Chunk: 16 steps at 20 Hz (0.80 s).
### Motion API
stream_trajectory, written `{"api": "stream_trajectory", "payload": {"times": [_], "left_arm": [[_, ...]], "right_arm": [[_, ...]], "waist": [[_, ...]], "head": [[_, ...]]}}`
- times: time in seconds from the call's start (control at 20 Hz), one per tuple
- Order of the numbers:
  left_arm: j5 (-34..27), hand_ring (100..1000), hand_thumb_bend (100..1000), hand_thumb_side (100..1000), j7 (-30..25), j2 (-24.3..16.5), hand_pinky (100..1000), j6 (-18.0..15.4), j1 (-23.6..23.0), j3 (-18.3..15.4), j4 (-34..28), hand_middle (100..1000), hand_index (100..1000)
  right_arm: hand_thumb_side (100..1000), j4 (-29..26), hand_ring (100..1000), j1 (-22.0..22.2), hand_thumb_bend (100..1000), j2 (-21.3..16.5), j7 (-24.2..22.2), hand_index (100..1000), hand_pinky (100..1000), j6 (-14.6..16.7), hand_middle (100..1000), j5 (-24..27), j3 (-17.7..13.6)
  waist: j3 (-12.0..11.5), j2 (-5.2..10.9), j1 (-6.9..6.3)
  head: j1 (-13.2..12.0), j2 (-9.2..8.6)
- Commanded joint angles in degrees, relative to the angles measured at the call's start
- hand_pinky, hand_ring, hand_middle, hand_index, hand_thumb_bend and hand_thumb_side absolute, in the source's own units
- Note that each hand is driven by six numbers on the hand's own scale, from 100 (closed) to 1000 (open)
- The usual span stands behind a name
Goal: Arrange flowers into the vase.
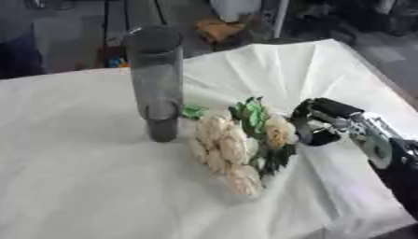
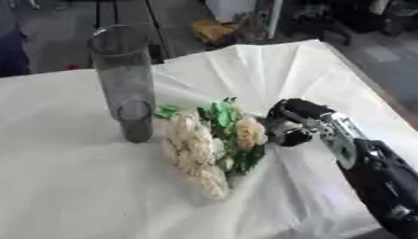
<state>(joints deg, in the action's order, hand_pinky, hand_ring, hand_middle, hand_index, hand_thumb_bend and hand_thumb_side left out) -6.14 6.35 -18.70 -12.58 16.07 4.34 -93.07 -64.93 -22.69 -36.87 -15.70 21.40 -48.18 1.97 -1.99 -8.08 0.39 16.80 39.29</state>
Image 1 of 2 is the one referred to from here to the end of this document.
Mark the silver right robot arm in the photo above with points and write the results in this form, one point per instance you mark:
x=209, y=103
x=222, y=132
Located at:
x=389, y=149

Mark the person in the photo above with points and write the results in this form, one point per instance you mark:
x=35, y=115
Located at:
x=19, y=40

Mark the small colourful object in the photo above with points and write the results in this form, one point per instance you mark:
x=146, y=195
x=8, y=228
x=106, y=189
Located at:
x=116, y=62

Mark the tall grey glass vase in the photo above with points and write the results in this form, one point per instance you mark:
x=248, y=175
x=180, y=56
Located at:
x=156, y=81

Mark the white container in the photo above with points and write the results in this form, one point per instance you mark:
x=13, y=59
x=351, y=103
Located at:
x=235, y=9

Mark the tan bag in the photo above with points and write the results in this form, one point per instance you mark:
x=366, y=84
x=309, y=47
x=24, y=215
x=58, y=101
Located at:
x=217, y=29

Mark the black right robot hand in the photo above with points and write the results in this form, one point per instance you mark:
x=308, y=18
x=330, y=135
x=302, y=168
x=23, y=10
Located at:
x=321, y=112

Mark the cream rose bouquet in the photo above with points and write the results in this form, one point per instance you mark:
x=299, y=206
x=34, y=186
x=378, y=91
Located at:
x=239, y=146

